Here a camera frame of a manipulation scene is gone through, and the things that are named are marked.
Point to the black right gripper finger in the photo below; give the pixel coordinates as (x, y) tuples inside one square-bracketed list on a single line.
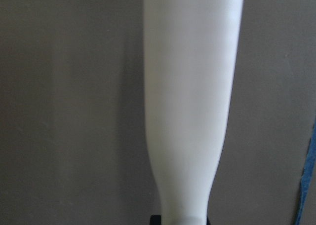
[(155, 220)]

